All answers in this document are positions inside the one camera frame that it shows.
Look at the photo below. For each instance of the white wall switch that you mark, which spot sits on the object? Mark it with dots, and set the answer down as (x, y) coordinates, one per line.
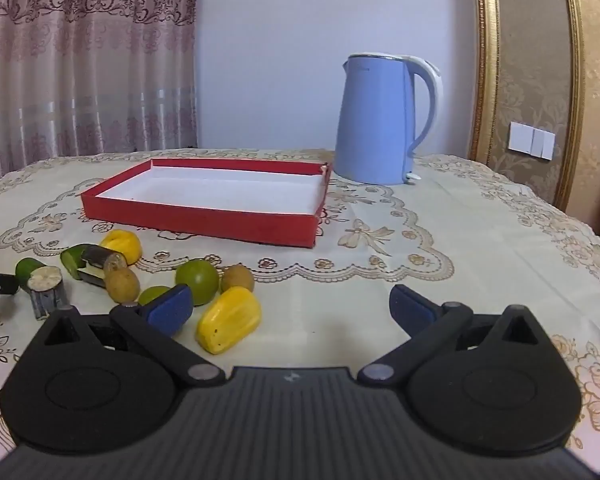
(520, 137)

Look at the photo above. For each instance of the red cardboard box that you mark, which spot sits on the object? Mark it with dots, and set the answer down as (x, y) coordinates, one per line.
(205, 222)

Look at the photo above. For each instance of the green tomato back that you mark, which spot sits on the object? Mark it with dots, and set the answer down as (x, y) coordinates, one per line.
(152, 295)

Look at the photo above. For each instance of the green lime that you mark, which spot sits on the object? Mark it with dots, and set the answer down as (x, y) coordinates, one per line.
(200, 280)

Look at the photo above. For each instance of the gold decorative wall frame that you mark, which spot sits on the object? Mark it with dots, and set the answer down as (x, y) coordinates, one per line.
(485, 60)

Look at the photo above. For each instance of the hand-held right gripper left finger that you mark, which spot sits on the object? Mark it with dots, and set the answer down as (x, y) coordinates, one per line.
(170, 310)

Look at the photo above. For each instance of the blue electric kettle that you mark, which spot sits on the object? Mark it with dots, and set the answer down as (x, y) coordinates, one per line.
(370, 125)

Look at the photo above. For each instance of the pink patterned curtain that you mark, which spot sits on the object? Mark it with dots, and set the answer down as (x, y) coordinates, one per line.
(80, 85)

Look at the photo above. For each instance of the green cucumber piece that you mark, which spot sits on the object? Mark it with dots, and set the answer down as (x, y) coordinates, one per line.
(27, 267)
(72, 260)

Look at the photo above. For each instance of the embroidered cream tablecloth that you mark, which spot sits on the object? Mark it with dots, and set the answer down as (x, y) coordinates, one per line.
(480, 260)

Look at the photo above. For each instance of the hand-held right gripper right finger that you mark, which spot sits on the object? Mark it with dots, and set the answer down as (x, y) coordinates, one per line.
(410, 310)

